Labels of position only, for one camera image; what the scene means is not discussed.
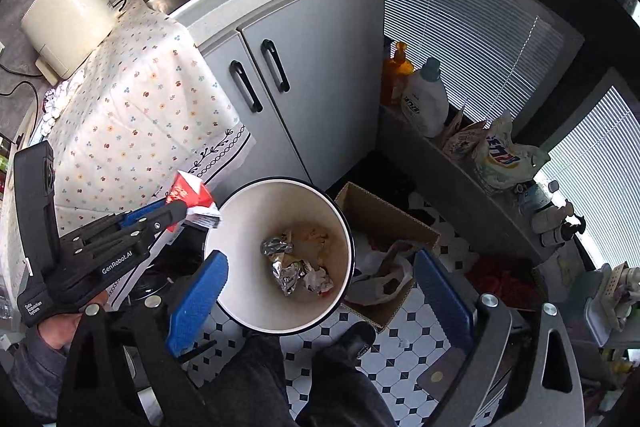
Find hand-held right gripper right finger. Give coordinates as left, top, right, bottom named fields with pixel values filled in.
left=414, top=249, right=586, bottom=427

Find white laundry detergent bottle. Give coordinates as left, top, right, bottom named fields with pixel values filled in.
left=400, top=57, right=449, bottom=138

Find grey sink cabinet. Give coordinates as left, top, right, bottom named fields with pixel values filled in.
left=170, top=0, right=421, bottom=192

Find white tissue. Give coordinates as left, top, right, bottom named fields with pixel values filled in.
left=302, top=264, right=335, bottom=295

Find cream air fryer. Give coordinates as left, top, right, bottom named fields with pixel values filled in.
left=20, top=0, right=126, bottom=85

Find person's left forearm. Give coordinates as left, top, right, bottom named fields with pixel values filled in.
left=10, top=332, right=73, bottom=408

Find white spray bottle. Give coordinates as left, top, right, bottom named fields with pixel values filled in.
left=530, top=202, right=586, bottom=248

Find black power cord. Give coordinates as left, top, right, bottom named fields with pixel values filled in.
left=0, top=59, right=43, bottom=78
left=0, top=79, right=41, bottom=98

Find orange bottle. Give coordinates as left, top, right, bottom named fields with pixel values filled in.
left=382, top=42, right=416, bottom=108

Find red cloth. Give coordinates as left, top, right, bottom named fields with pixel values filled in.
left=465, top=254, right=531, bottom=308

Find small printed packet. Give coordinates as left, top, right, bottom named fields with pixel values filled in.
left=440, top=109, right=488, bottom=158

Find floral white tablecloth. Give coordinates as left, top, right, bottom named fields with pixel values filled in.
left=0, top=0, right=257, bottom=258

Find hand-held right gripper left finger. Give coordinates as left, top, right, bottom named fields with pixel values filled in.
left=55, top=251, right=230, bottom=427

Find small silver foil wrapper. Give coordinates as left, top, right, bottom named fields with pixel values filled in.
left=260, top=232, right=296, bottom=258

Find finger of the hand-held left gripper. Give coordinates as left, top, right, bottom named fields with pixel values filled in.
left=59, top=199, right=171, bottom=253
left=75, top=201, right=190, bottom=278

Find person's left hand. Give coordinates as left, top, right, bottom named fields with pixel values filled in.
left=37, top=313, right=83, bottom=352

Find laundry powder bag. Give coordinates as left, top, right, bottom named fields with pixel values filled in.
left=472, top=112, right=551, bottom=194

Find brown paper scraps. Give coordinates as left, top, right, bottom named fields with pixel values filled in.
left=295, top=227, right=333, bottom=258

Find person's dark trousers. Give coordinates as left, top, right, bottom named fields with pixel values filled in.
left=197, top=322, right=398, bottom=427

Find clear plastic bottle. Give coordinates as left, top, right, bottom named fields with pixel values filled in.
left=517, top=179, right=561, bottom=218

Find white window blind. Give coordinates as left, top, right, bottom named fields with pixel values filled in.
left=382, top=0, right=586, bottom=122
left=535, top=87, right=640, bottom=238

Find cream round waste bin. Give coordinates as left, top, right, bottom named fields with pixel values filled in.
left=202, top=178, right=356, bottom=334

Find brown cardboard box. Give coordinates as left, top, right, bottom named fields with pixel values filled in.
left=334, top=182, right=441, bottom=333

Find white plastic bag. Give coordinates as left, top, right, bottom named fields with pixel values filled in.
left=350, top=242, right=416, bottom=305

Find large silver foil wrapper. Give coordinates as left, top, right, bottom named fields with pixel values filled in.
left=270, top=257, right=313, bottom=297

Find red snack packet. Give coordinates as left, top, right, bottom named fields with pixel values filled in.
left=167, top=171, right=222, bottom=245

